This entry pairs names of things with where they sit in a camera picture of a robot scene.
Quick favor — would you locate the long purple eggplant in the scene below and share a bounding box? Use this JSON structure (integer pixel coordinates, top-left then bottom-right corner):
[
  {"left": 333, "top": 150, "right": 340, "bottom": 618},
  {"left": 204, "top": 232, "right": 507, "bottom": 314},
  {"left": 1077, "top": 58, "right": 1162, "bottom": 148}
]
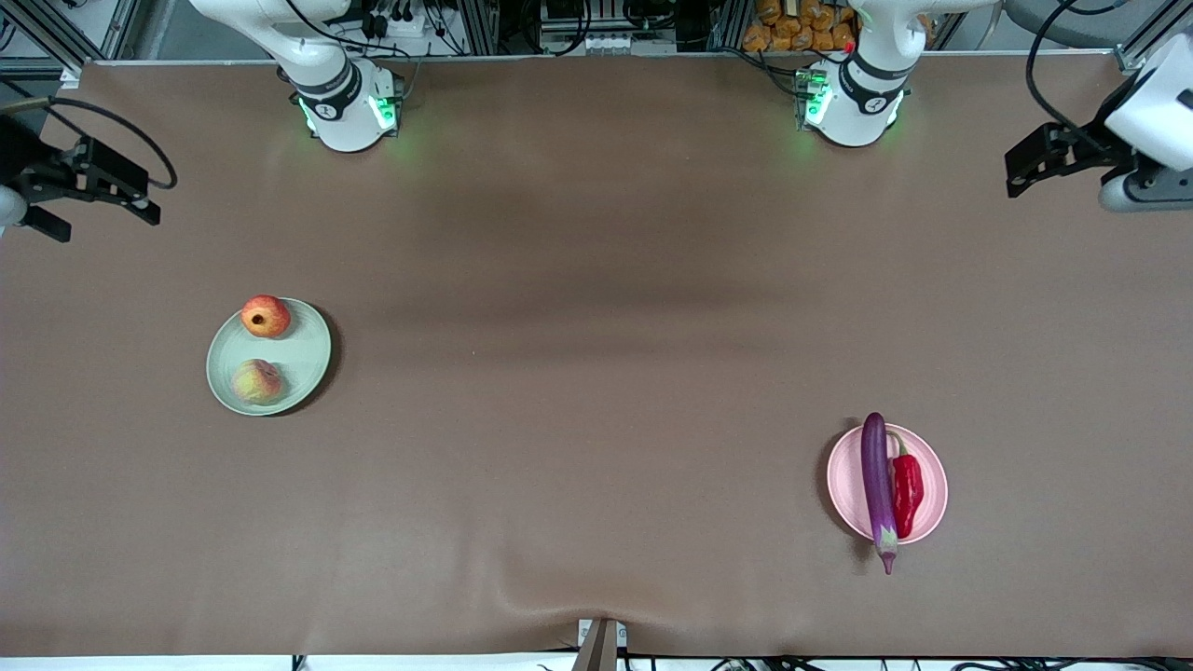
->
[{"left": 859, "top": 412, "right": 899, "bottom": 576}]

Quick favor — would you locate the red apple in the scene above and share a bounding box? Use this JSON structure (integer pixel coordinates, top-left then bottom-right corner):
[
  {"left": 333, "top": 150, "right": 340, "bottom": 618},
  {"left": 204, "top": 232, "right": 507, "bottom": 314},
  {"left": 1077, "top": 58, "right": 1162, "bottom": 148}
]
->
[{"left": 240, "top": 294, "right": 292, "bottom": 339}]

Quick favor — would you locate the pile of orange items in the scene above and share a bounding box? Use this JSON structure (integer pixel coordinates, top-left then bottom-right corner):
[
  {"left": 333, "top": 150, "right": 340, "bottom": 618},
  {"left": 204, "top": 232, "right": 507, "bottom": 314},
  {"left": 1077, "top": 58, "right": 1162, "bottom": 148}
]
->
[{"left": 743, "top": 0, "right": 858, "bottom": 54}]

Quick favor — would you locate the aluminium frame profile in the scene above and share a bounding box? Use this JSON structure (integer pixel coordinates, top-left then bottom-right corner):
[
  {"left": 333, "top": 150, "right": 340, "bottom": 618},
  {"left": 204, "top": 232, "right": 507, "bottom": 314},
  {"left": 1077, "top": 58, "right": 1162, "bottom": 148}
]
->
[
  {"left": 0, "top": 0, "right": 141, "bottom": 85},
  {"left": 1116, "top": 19, "right": 1193, "bottom": 85}
]

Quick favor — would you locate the white power strip with plugs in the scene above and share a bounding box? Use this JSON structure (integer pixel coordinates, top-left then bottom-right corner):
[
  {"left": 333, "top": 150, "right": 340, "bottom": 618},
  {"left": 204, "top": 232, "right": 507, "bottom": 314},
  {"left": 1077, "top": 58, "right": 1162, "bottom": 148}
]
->
[{"left": 359, "top": 0, "right": 444, "bottom": 43}]

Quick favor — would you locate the white terminal strip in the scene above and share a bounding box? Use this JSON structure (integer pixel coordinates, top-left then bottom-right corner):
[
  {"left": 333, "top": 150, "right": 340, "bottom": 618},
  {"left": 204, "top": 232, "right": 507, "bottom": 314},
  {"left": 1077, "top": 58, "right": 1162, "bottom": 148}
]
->
[{"left": 539, "top": 31, "right": 679, "bottom": 55}]

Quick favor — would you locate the pink round plate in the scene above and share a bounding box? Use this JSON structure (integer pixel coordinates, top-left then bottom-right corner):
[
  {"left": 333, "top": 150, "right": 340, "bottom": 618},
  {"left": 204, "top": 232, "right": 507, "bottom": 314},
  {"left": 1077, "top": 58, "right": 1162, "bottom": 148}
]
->
[{"left": 827, "top": 423, "right": 950, "bottom": 546}]

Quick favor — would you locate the red chili pepper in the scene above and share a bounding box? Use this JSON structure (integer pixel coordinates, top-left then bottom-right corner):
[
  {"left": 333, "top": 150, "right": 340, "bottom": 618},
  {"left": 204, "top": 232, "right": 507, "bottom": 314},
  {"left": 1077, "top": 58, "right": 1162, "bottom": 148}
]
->
[{"left": 885, "top": 431, "right": 926, "bottom": 541}]

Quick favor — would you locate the aluminium frame post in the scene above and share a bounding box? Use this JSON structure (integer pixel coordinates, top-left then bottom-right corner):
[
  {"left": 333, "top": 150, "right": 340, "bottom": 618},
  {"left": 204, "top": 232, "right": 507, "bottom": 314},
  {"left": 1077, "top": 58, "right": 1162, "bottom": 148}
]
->
[{"left": 461, "top": 0, "right": 501, "bottom": 55}]

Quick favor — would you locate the light green round plate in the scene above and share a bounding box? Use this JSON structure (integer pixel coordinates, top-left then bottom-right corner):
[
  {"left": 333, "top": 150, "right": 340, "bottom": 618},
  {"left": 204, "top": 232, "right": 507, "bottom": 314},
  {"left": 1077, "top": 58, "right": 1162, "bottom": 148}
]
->
[{"left": 206, "top": 298, "right": 333, "bottom": 418}]

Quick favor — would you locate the brown table cloth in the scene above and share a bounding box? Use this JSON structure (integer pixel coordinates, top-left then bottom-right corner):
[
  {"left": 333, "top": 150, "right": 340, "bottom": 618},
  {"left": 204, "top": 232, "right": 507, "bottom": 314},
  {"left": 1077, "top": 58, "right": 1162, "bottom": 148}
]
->
[{"left": 0, "top": 51, "right": 1193, "bottom": 658}]

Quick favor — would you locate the dark grey rounded object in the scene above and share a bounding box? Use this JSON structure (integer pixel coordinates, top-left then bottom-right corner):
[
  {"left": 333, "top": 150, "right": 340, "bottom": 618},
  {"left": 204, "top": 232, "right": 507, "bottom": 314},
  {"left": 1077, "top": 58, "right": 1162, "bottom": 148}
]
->
[{"left": 1005, "top": 0, "right": 1166, "bottom": 49}]

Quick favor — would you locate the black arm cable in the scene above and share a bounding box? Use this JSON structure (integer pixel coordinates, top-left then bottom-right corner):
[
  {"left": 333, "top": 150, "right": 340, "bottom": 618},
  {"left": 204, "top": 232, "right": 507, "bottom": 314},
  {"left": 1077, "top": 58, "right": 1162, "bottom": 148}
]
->
[
  {"left": 1023, "top": 0, "right": 1119, "bottom": 141},
  {"left": 0, "top": 96, "right": 178, "bottom": 191}
]

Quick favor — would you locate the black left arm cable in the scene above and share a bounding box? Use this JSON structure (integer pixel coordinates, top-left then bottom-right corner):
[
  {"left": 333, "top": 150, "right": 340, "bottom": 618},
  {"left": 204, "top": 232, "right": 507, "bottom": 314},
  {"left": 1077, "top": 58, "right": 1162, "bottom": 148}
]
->
[{"left": 1023, "top": 0, "right": 1119, "bottom": 141}]

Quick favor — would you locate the yellow pink peach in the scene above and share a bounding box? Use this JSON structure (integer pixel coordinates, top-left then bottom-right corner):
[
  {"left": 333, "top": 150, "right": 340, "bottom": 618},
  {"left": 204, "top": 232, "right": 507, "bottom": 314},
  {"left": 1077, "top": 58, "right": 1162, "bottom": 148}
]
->
[{"left": 231, "top": 359, "right": 284, "bottom": 406}]

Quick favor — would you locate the metal table clamp bracket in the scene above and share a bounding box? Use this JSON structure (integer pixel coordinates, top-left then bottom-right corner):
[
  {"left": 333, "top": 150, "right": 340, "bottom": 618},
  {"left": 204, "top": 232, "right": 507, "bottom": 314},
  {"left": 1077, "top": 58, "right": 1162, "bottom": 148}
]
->
[{"left": 576, "top": 617, "right": 628, "bottom": 671}]

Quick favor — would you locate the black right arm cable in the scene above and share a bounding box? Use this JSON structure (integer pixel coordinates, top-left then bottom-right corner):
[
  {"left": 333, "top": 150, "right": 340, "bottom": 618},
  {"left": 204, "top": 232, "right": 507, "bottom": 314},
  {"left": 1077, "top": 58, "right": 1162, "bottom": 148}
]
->
[{"left": 0, "top": 96, "right": 178, "bottom": 191}]

